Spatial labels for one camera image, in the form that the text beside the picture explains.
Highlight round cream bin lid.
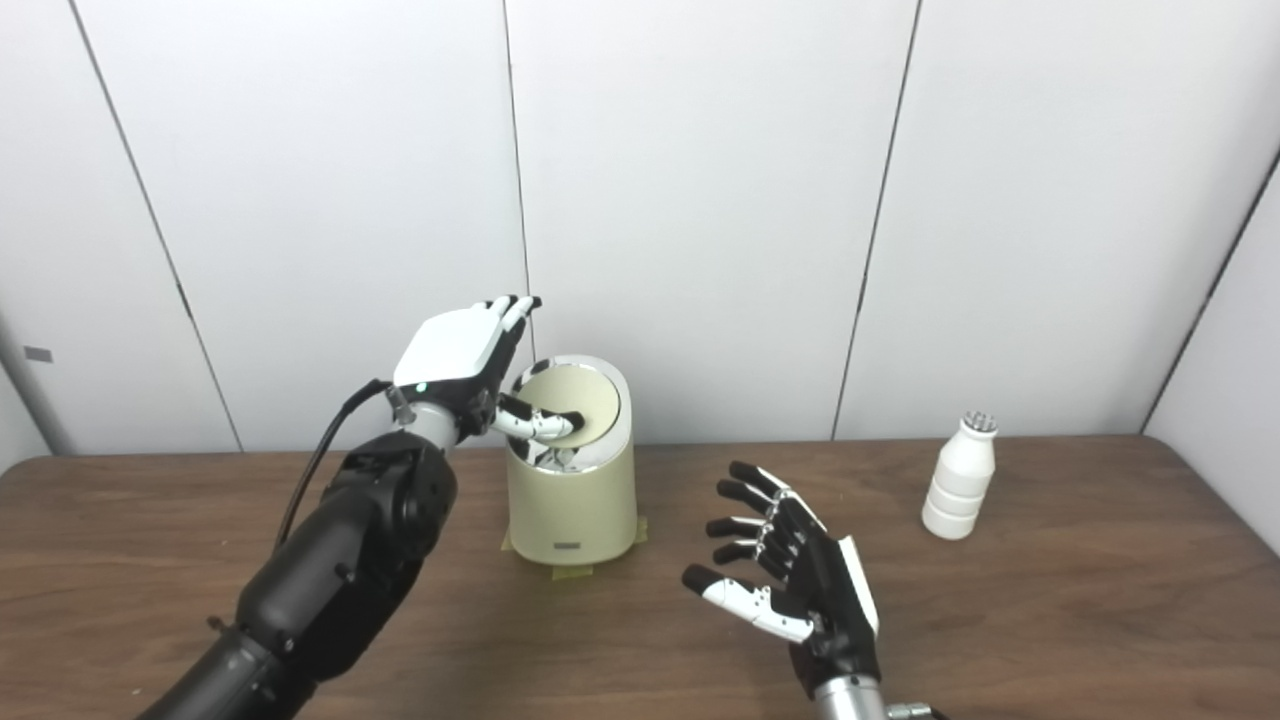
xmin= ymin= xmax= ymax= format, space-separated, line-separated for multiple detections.
xmin=515 ymin=363 xmax=618 ymax=446

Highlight black and white left hand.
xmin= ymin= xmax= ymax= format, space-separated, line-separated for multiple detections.
xmin=392 ymin=295 xmax=586 ymax=446

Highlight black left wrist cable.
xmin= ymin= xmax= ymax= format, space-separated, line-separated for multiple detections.
xmin=272 ymin=378 xmax=416 ymax=553

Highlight small white plastic bottle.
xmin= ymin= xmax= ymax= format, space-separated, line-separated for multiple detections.
xmin=921 ymin=412 xmax=1000 ymax=541

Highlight black and white right hand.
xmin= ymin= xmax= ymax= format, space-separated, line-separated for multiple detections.
xmin=682 ymin=461 xmax=883 ymax=691

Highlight cream-colored cylindrical bin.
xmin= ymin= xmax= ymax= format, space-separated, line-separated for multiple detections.
xmin=503 ymin=354 xmax=639 ymax=568

